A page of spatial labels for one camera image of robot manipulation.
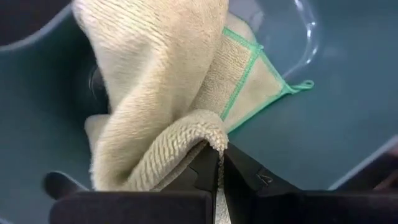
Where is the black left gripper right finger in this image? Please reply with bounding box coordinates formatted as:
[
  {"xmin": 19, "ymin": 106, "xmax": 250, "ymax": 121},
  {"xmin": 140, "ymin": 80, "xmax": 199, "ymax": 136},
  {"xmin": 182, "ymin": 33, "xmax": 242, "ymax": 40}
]
[{"xmin": 222, "ymin": 142, "xmax": 398, "ymax": 224}]

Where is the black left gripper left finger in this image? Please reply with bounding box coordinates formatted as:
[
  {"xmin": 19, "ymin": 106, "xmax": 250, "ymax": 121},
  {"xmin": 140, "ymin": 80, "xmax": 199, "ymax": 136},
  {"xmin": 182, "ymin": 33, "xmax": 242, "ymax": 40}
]
[{"xmin": 42, "ymin": 142, "xmax": 220, "ymax": 224}]

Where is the cream towel with green trim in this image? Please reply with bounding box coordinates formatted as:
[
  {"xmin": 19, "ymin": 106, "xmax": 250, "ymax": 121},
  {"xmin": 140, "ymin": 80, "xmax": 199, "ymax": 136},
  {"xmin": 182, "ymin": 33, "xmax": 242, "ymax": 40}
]
[{"xmin": 71, "ymin": 0, "xmax": 315, "ymax": 224}]

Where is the blue-grey plastic basket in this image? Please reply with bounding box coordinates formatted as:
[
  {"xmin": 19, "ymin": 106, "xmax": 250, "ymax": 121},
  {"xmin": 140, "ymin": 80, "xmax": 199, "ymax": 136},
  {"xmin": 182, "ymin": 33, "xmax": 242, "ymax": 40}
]
[{"xmin": 0, "ymin": 0, "xmax": 398, "ymax": 224}]

